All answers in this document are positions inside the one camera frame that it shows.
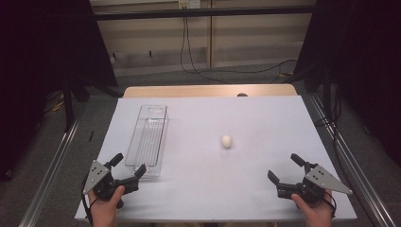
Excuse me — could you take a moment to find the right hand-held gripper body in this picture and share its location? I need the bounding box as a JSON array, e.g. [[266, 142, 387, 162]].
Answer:
[[276, 161, 354, 205]]

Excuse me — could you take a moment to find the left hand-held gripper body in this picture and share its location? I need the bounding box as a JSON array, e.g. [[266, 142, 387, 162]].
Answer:
[[82, 160, 140, 210]]

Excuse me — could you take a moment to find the clear plastic egg container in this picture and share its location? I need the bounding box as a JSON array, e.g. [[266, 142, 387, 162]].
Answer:
[[124, 104, 169, 182]]

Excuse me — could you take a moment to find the white egg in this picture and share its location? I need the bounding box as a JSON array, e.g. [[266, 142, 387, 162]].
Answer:
[[220, 134, 234, 149]]

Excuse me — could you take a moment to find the person's left hand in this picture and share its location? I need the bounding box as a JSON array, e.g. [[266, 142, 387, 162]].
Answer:
[[88, 184, 126, 227]]

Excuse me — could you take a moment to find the person's right hand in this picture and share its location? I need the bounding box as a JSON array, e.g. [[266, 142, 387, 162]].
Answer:
[[290, 188, 336, 227]]

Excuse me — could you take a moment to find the white table mat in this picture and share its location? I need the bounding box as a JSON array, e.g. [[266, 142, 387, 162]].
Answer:
[[74, 96, 357, 221]]

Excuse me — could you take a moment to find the black stand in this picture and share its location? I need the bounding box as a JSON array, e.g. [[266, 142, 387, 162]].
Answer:
[[61, 77, 93, 133], [315, 67, 336, 127]]

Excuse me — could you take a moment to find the wooden table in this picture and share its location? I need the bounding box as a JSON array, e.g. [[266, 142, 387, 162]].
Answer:
[[122, 83, 299, 98]]

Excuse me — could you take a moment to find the black curtain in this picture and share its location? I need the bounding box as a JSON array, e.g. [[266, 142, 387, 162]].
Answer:
[[0, 0, 119, 183], [292, 0, 401, 166]]

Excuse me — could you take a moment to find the black horizontal bar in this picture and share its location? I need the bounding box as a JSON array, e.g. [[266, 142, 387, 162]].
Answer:
[[93, 5, 316, 22]]

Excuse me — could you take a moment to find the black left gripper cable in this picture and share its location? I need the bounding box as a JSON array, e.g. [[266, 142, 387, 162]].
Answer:
[[80, 174, 96, 227]]

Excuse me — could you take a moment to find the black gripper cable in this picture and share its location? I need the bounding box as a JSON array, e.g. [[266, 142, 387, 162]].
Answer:
[[80, 174, 96, 227], [323, 189, 338, 219]]

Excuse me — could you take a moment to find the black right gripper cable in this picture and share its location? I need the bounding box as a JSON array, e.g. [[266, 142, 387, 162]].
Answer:
[[323, 189, 338, 219]]

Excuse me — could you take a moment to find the metal floor rail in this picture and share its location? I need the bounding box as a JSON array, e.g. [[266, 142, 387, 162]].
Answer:
[[18, 103, 87, 227], [306, 93, 399, 227]]

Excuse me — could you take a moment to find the black floor cable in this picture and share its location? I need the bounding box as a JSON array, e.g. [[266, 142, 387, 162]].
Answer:
[[188, 59, 299, 76]]

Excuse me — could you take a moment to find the black hanging wall cable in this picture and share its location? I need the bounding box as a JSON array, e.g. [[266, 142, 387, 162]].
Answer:
[[180, 17, 232, 85]]

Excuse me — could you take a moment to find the white wall outlet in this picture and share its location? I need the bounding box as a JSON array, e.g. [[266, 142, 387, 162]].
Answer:
[[178, 0, 201, 9]]

